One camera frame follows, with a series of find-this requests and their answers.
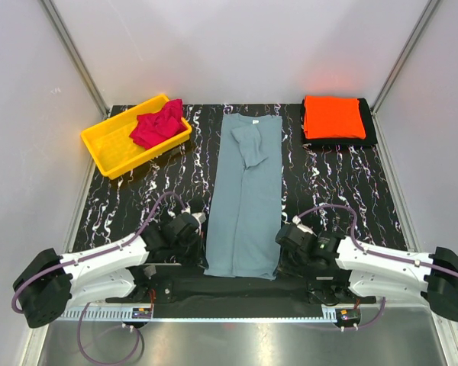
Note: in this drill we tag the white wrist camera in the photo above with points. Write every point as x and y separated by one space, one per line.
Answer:
296 220
200 217

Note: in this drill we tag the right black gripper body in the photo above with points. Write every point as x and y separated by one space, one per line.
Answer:
292 263

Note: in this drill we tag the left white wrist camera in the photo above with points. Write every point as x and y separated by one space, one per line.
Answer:
200 217

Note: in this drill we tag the aluminium frame rail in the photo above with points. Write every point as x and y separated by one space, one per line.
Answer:
140 314

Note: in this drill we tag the yellow plastic tray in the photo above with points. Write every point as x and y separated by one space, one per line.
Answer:
111 147

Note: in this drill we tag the right aluminium corner post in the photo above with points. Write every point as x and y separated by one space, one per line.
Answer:
418 30

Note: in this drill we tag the folded orange t shirt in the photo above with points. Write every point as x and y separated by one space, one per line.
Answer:
332 117

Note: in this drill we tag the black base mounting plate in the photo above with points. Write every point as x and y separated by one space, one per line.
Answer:
179 292

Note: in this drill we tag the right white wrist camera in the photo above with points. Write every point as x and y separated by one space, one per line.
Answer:
296 220

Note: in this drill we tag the folded black t shirt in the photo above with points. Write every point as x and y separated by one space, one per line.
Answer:
367 119

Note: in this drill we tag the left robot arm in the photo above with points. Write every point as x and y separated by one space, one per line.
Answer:
119 272

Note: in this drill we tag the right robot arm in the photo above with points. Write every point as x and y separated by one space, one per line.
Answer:
338 270

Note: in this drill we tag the blue-grey t shirt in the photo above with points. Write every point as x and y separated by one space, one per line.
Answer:
246 208

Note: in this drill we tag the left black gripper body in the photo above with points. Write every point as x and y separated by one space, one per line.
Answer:
189 251

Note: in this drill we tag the red t shirt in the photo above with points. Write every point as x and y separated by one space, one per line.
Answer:
155 128

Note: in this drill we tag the aluminium corner post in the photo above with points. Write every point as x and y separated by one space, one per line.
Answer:
54 17
418 30

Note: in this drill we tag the left aluminium corner post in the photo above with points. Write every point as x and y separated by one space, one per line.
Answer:
54 17

